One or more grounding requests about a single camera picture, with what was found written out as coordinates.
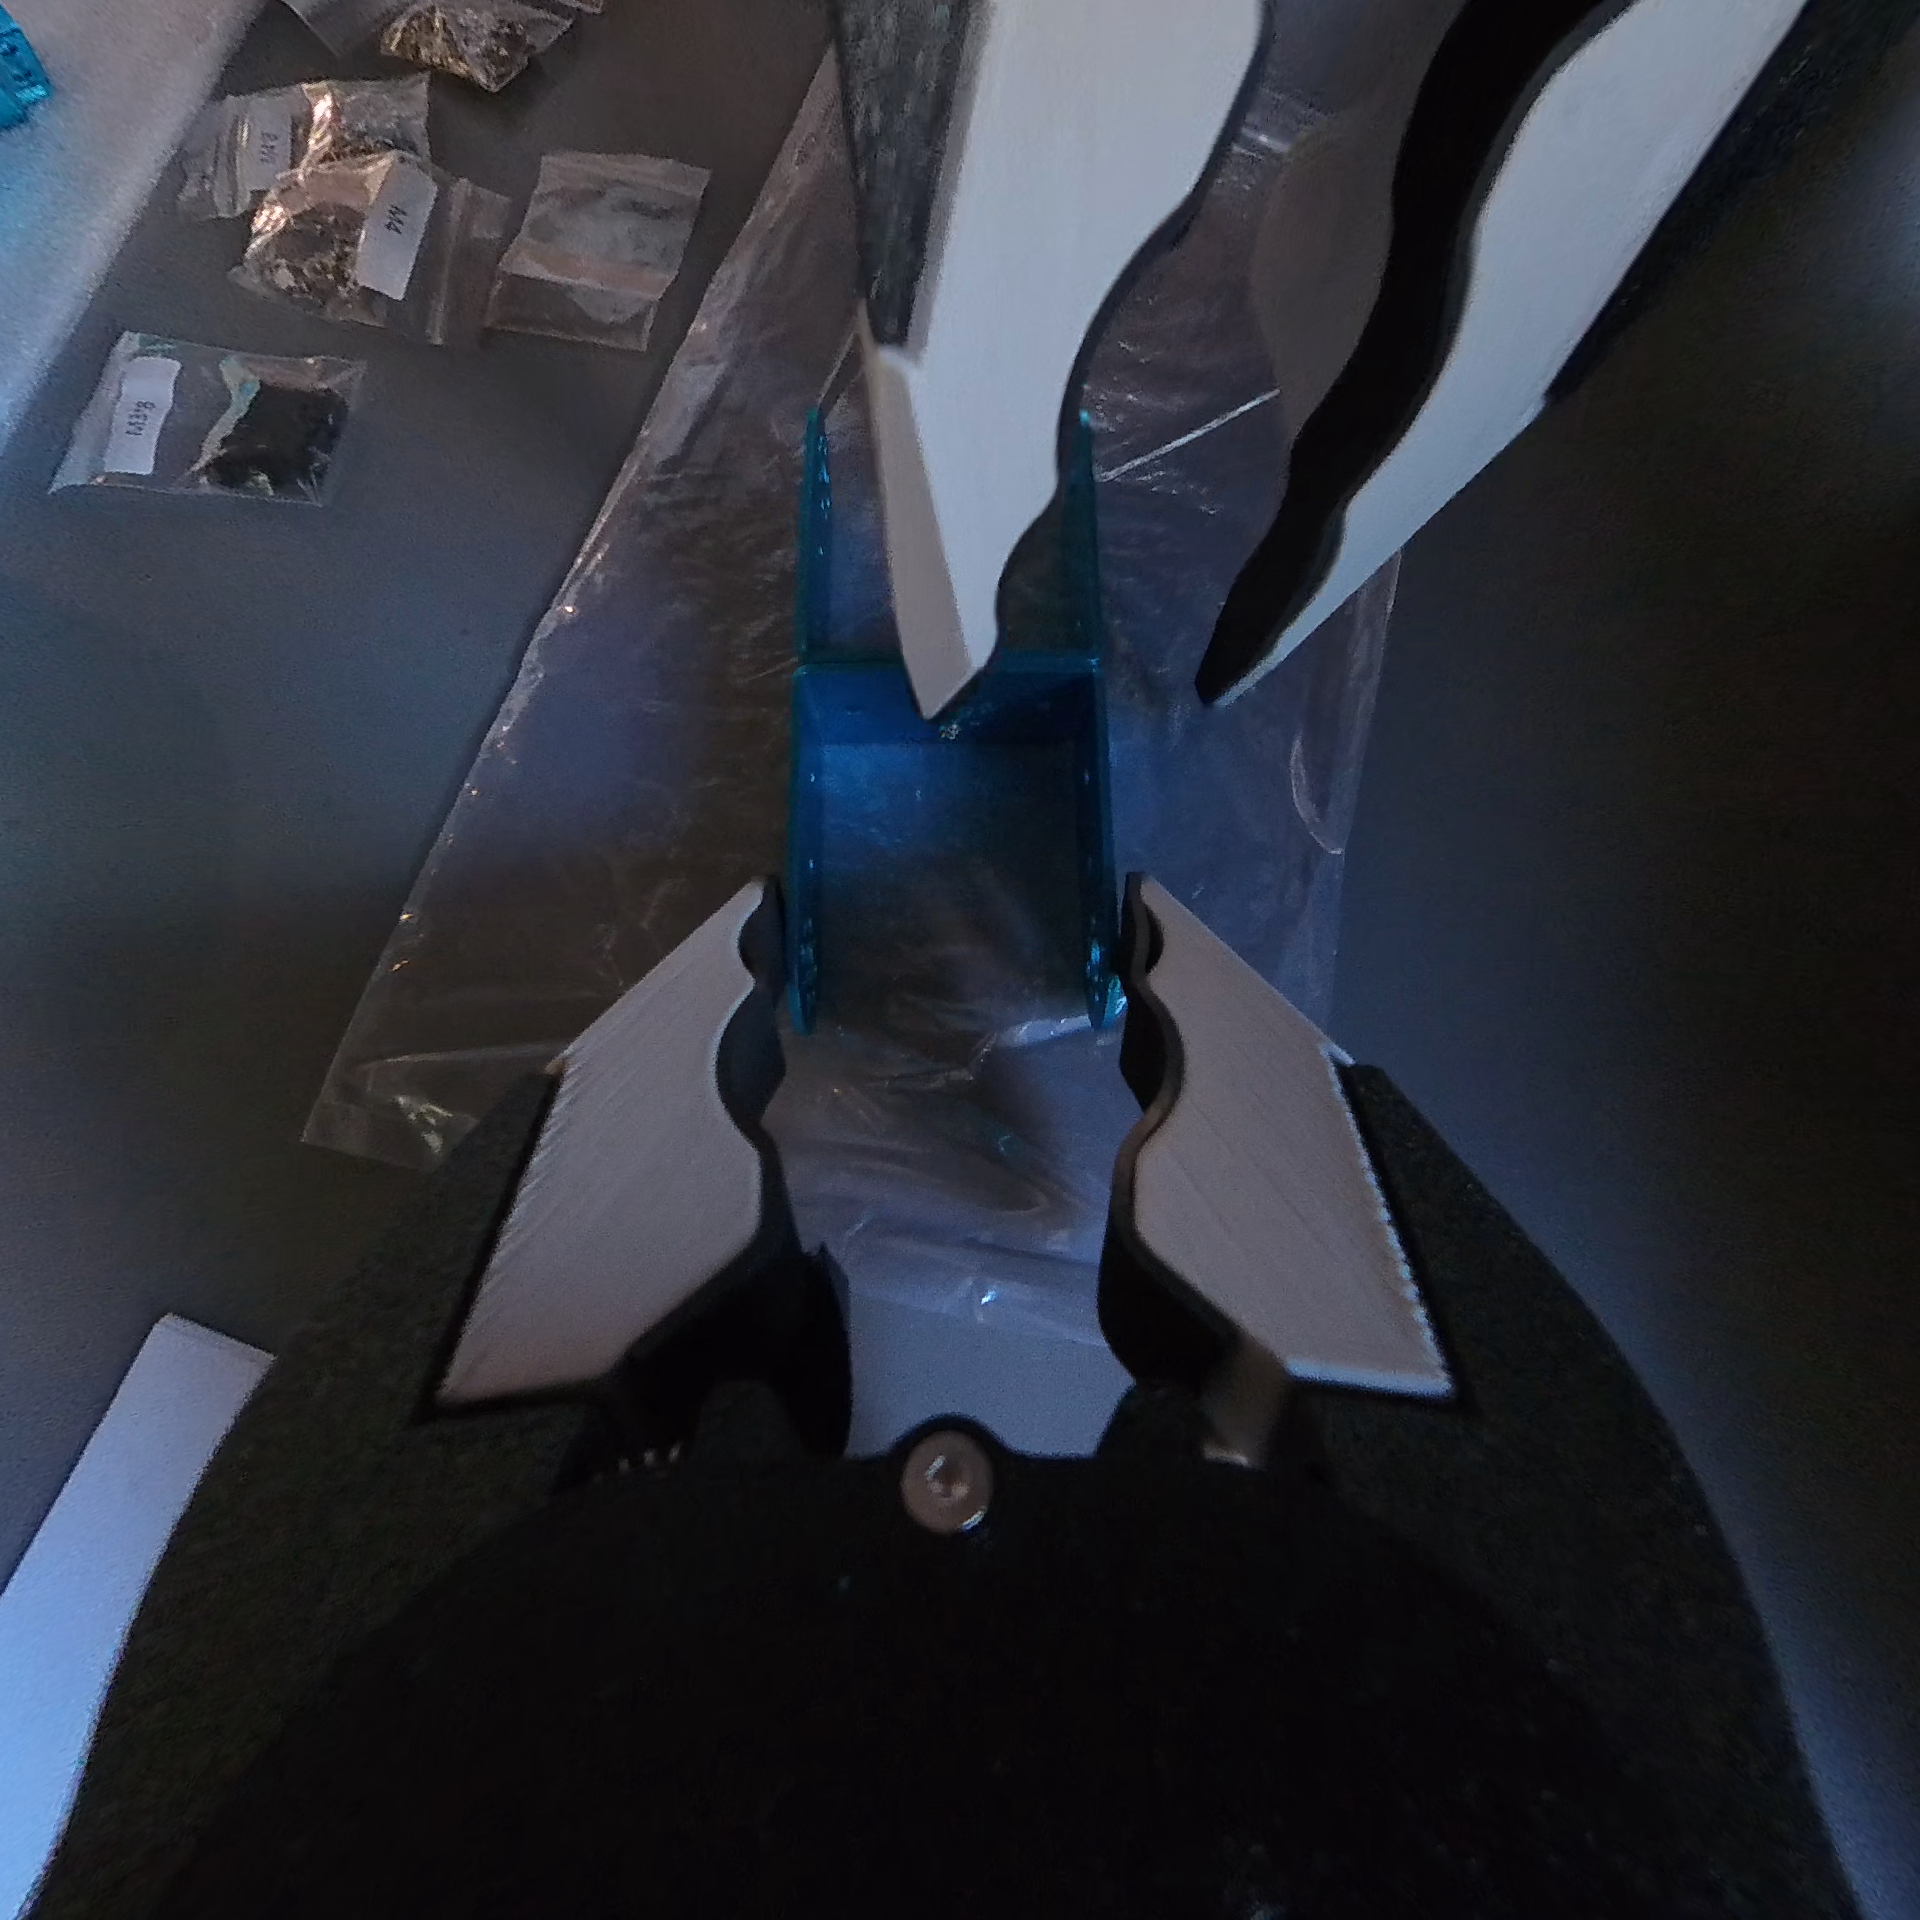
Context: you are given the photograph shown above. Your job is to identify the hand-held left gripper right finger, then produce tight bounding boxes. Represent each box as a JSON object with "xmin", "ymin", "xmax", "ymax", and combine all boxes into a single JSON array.
[{"xmin": 1097, "ymin": 872, "xmax": 1461, "ymax": 1471}]

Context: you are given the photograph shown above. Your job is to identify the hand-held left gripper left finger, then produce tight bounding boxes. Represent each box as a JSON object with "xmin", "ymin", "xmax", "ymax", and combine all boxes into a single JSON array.
[{"xmin": 432, "ymin": 877, "xmax": 858, "ymax": 1464}]

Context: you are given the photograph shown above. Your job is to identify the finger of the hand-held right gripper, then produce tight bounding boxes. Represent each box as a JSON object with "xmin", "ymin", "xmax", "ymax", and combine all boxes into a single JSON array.
[
  {"xmin": 854, "ymin": 0, "xmax": 1280, "ymax": 721},
  {"xmin": 1195, "ymin": 0, "xmax": 1825, "ymax": 710}
]

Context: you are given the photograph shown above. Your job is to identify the large blue metal U bracket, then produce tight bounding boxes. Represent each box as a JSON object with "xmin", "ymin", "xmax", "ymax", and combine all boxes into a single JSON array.
[{"xmin": 781, "ymin": 404, "xmax": 1121, "ymax": 1040}]

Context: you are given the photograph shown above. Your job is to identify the large clear plastic bag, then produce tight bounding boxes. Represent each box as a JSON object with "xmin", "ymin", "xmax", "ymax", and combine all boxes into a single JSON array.
[{"xmin": 299, "ymin": 45, "xmax": 1405, "ymax": 1442}]

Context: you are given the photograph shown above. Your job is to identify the grey desk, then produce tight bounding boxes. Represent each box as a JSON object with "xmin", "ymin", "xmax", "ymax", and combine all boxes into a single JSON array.
[{"xmin": 0, "ymin": 0, "xmax": 1920, "ymax": 1920}]

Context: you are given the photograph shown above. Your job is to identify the small clear zip bag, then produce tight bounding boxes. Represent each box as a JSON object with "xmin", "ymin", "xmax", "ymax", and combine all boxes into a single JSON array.
[{"xmin": 483, "ymin": 151, "xmax": 711, "ymax": 353}]

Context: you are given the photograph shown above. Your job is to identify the small zip bag of screws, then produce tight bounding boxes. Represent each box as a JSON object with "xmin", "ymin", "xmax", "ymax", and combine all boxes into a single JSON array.
[
  {"xmin": 231, "ymin": 151, "xmax": 513, "ymax": 348},
  {"xmin": 176, "ymin": 77, "xmax": 438, "ymax": 225},
  {"xmin": 376, "ymin": 0, "xmax": 550, "ymax": 85}
]

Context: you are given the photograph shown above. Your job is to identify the white foam strip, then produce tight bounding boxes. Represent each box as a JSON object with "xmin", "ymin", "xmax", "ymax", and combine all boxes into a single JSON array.
[{"xmin": 0, "ymin": 1311, "xmax": 280, "ymax": 1695}]

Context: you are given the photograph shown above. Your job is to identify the small zip bag black screws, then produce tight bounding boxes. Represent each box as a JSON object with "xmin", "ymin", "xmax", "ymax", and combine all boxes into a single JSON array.
[{"xmin": 54, "ymin": 334, "xmax": 369, "ymax": 505}]

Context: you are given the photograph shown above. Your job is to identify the white foam sheet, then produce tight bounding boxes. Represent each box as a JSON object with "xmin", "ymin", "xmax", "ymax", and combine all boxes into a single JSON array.
[{"xmin": 0, "ymin": 0, "xmax": 319, "ymax": 453}]

